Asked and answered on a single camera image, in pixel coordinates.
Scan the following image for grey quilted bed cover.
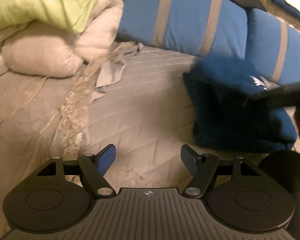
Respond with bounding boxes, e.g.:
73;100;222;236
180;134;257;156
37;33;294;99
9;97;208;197
0;47;256;239

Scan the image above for blue pillow, grey stripes, right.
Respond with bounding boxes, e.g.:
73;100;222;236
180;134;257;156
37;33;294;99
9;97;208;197
245;9;300;85

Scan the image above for blue t-shirt with logo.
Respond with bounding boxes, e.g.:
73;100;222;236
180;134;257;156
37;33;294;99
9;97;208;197
183;56;298;153

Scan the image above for lime green blanket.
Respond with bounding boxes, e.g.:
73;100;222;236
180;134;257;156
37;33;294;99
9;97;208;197
0;0;98;34

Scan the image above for beige quilted comforter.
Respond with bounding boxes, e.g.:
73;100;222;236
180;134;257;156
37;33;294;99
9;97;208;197
0;0;123;78

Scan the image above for blue pillow, grey stripes, left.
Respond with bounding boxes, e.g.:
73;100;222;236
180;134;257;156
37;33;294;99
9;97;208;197
117;0;248;59

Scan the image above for blue pillow, grey stripes,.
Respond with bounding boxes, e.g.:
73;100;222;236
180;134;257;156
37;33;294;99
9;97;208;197
245;9;300;85
117;0;248;59

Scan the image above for grey crumpled cloth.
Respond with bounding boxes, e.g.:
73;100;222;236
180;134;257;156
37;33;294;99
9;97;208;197
90;41;143;103

